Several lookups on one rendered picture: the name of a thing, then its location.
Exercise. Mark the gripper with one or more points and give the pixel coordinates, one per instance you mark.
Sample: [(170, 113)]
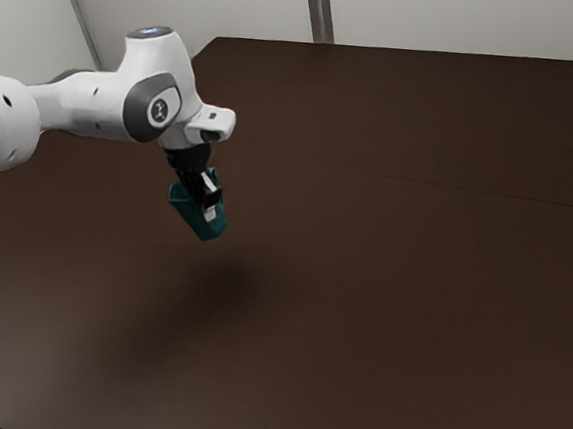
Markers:
[(189, 159)]

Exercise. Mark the teal faceted mug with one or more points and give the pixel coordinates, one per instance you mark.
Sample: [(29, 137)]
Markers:
[(204, 222)]

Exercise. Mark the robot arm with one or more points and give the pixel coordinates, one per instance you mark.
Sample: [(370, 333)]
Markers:
[(101, 98)]

